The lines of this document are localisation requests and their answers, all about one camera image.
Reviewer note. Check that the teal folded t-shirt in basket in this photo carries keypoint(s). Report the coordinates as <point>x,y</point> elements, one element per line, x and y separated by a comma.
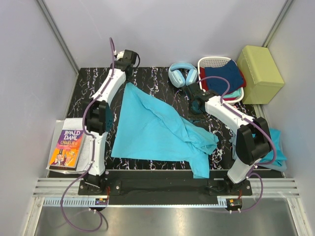
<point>234,95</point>

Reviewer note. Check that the light blue headphones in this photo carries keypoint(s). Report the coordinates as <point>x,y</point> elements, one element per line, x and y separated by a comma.
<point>177,78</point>

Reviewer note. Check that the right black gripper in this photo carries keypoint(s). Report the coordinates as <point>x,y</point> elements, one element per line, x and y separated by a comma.
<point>195,119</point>

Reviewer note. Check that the turquoise t-shirt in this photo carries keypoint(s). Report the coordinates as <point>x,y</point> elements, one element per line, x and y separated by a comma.
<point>150,129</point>

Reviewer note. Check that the white paper sheets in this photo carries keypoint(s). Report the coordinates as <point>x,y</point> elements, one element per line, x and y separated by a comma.
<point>84,156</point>

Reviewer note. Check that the navy blue folded t-shirt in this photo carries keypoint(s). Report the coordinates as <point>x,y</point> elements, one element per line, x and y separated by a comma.
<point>230,72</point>

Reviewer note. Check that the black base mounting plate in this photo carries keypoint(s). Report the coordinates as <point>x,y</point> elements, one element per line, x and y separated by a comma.
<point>162,188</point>

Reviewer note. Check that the white plastic laundry basket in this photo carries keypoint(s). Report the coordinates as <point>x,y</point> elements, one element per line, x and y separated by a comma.
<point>215,62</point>

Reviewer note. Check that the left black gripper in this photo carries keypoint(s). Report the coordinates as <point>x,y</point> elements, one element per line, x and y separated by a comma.
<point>129,74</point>

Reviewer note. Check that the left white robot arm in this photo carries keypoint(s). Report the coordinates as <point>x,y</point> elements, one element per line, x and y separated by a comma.
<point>98,118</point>

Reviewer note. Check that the yellow-green storage box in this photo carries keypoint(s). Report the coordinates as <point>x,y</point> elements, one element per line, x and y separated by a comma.
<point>261,74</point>

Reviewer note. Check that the pile of teal t-shirts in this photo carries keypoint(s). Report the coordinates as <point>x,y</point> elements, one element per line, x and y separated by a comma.
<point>279,163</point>

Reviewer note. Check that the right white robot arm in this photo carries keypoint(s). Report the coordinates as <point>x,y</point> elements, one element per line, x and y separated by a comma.
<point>252,139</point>

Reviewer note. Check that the aluminium rail frame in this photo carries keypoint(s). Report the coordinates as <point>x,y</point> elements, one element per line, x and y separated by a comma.
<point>54,191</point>

